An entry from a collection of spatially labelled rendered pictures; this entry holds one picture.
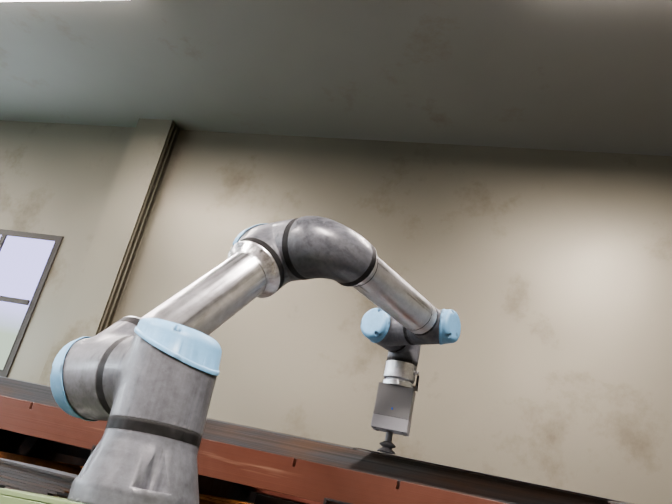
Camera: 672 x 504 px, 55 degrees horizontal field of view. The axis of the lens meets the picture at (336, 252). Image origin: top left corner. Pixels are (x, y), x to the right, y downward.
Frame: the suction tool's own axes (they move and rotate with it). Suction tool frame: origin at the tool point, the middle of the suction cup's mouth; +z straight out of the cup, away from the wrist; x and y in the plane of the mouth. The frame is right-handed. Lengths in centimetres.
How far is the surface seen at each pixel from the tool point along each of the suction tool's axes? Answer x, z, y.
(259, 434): 36.7, 4.7, 18.5
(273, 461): 41.2, 8.9, 13.4
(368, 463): 37.0, 5.7, -2.2
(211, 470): 41.0, 12.6, 24.1
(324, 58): -147, -230, 97
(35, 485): 53, 21, 48
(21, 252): -244, -112, 332
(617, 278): -225, -143, -87
